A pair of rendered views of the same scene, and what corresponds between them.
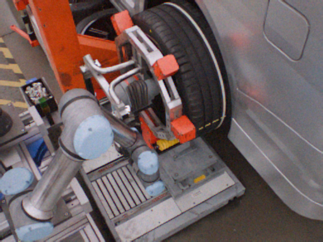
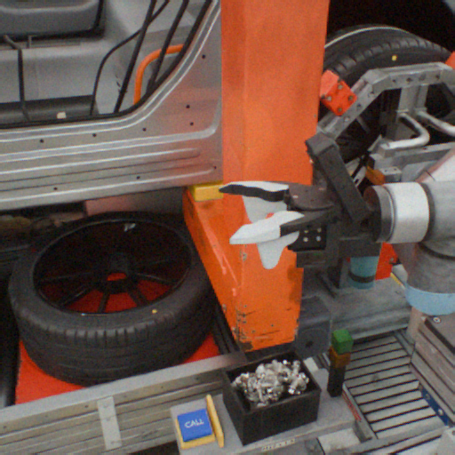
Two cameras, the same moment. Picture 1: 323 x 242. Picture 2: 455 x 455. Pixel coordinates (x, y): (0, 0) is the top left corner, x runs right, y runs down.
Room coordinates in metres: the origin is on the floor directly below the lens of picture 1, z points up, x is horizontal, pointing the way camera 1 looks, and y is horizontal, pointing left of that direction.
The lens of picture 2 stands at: (1.55, 1.56, 1.57)
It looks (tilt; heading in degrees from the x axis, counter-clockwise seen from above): 33 degrees down; 279
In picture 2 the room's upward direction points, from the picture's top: straight up
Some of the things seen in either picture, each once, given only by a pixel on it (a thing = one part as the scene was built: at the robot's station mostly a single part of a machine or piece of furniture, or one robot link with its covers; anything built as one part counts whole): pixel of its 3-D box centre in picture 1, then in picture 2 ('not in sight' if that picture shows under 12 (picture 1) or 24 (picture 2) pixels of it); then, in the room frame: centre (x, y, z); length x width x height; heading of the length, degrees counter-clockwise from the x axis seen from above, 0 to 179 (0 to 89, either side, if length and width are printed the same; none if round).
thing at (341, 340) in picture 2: (42, 102); (341, 340); (1.43, 0.63, 0.64); 0.04 x 0.04 x 0.04; 26
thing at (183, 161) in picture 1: (178, 136); (346, 262); (1.36, -0.10, 0.32); 0.40 x 0.30 x 0.28; 26
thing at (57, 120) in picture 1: (41, 104); (261, 416); (1.60, 0.72, 0.44); 0.43 x 0.17 x 0.03; 26
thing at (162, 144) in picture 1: (178, 136); not in sight; (1.22, -0.09, 0.51); 0.29 x 0.06 x 0.06; 116
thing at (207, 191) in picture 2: not in sight; (210, 183); (1.86, 0.04, 0.71); 0.14 x 0.14 x 0.05; 26
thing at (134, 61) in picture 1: (110, 54); (397, 120); (1.32, 0.20, 1.03); 0.19 x 0.18 x 0.11; 116
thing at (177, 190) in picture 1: (178, 154); (340, 299); (1.36, -0.10, 0.13); 0.50 x 0.36 x 0.10; 26
